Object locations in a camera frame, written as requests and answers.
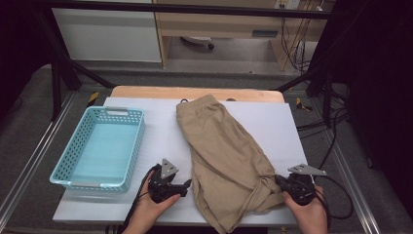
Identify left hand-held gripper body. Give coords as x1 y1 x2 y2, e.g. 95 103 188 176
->
148 157 183 205

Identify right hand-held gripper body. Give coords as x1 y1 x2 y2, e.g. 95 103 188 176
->
284 163 327 207

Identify tan drawstring shorts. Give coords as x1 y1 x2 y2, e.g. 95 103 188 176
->
175 94 288 234

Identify light blue perforated basket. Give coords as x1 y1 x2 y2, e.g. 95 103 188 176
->
49 105 146 192

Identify person's right hand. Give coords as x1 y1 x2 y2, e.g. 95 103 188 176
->
282 184 329 230

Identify person's left hand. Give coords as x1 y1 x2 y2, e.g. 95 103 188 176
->
130 176 182 229

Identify white table board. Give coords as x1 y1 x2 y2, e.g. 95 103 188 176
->
52 97 329 227

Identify black metal stand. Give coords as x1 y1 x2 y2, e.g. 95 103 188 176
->
32 13 117 122
274 61 350 129

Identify wooden table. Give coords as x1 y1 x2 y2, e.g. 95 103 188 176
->
110 85 285 104

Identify black curtain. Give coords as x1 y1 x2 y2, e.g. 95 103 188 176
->
324 0 413 213
0 0 55 116

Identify office chair base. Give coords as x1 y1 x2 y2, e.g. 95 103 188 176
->
179 35 216 52

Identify white cabinet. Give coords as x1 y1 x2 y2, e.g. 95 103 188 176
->
51 8 163 63

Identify wooden desk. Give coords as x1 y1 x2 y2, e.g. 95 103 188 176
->
152 0 335 71

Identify white power strip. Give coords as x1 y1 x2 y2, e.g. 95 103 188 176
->
274 0 301 10

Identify black metal crossbar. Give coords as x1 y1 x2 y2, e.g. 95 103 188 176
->
32 0 342 20

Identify left hand-held gripper cable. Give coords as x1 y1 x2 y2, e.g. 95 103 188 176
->
125 164 162 228

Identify hand-held gripper cable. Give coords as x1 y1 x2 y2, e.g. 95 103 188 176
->
125 164 162 228
315 188 332 228

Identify right hand-held gripper cable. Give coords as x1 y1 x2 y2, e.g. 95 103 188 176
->
315 188 332 228

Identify aluminium floor rail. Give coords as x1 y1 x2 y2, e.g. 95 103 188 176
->
0 92 77 222
329 142 381 234

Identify black floor cable loop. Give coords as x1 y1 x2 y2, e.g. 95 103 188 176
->
311 130 355 220

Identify bundle of black floor cables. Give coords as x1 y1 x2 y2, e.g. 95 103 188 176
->
296 91 350 131

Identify hanging desk cables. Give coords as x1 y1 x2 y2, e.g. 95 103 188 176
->
281 16 313 74

